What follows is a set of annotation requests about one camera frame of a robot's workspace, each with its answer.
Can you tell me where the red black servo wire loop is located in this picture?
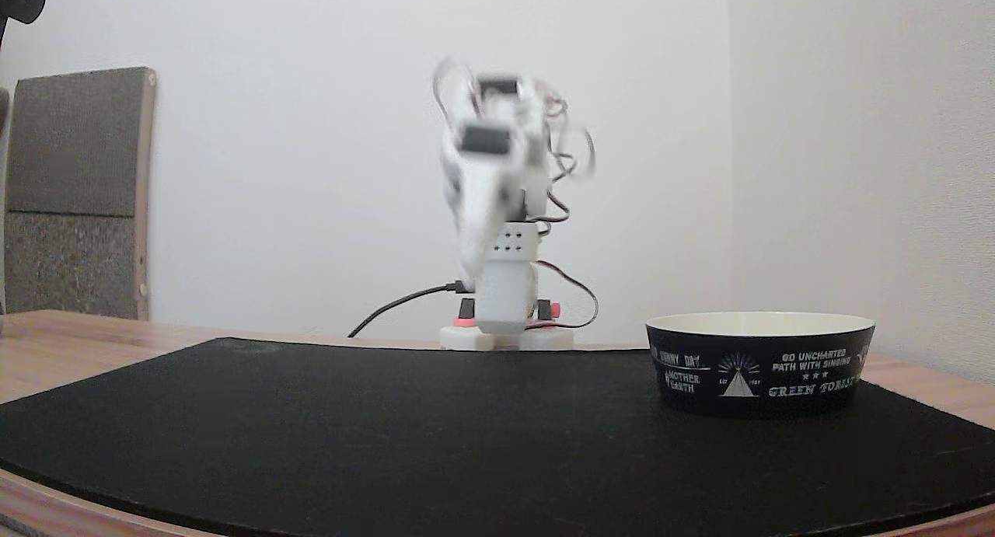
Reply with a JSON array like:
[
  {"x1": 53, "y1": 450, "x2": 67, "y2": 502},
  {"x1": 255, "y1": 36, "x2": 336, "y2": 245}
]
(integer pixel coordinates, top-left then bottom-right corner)
[{"x1": 543, "y1": 90, "x2": 598, "y2": 225}]

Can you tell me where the black power cable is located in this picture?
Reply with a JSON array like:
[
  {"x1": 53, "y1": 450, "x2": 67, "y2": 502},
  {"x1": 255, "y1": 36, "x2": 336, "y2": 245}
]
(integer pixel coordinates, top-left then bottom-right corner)
[{"x1": 347, "y1": 283, "x2": 475, "y2": 339}]

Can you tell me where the red black base wire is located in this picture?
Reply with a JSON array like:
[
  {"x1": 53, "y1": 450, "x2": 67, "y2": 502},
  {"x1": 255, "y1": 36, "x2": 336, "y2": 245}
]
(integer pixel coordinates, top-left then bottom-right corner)
[{"x1": 532, "y1": 260, "x2": 600, "y2": 330}]

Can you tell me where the black device on stand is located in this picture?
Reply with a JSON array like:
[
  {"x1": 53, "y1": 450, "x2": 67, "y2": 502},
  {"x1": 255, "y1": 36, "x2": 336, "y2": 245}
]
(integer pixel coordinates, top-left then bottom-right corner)
[{"x1": 0, "y1": 0, "x2": 47, "y2": 48}]

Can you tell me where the navy paper bowl white print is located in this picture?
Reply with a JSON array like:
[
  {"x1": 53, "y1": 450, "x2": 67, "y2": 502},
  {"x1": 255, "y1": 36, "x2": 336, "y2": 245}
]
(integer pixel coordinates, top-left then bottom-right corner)
[{"x1": 645, "y1": 312, "x2": 877, "y2": 420}]

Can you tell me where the black desk mat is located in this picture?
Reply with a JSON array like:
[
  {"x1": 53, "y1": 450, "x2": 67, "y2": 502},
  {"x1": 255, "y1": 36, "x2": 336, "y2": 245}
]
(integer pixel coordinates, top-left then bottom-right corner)
[{"x1": 0, "y1": 336, "x2": 995, "y2": 537}]

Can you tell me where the grey panel with wood edge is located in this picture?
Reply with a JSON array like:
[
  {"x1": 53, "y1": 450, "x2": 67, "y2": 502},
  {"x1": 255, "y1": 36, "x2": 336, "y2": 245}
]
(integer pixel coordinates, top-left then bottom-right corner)
[{"x1": 3, "y1": 66, "x2": 157, "y2": 321}]

